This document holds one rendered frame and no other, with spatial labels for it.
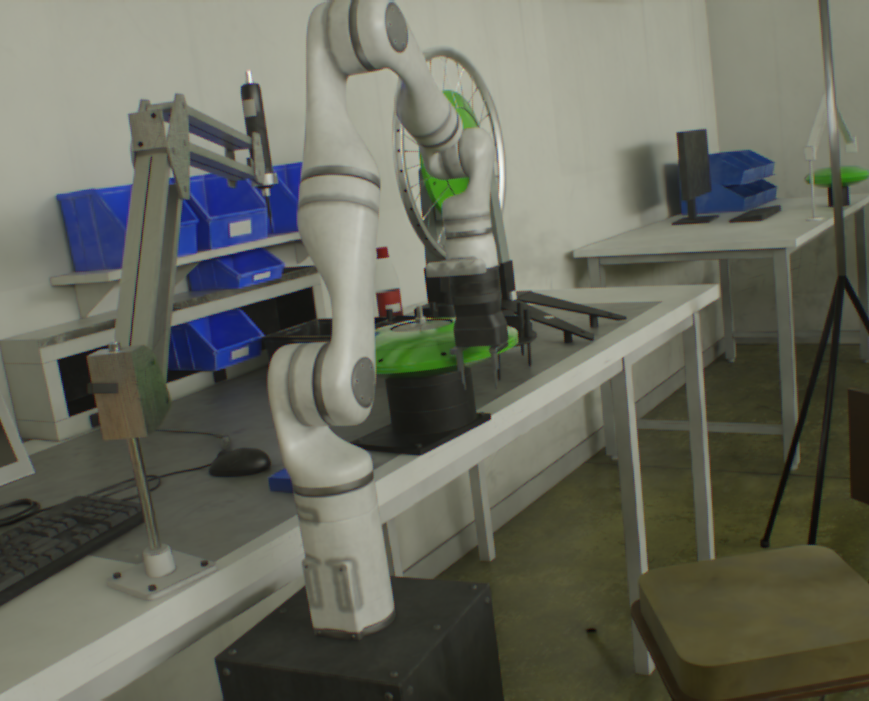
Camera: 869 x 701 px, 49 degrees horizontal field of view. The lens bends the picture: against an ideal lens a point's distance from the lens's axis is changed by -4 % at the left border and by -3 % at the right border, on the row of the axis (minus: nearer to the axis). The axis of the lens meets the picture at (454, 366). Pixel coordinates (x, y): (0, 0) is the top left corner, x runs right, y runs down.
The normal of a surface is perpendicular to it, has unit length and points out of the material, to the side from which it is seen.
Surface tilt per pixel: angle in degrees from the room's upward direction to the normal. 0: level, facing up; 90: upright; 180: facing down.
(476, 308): 98
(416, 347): 22
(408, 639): 0
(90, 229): 93
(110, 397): 90
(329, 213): 69
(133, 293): 52
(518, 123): 90
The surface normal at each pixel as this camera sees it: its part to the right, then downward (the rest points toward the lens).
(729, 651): -0.12, -0.97
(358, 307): 0.78, -0.15
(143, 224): -0.14, -0.42
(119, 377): -0.07, 0.22
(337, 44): -0.31, 0.51
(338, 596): -0.41, 0.24
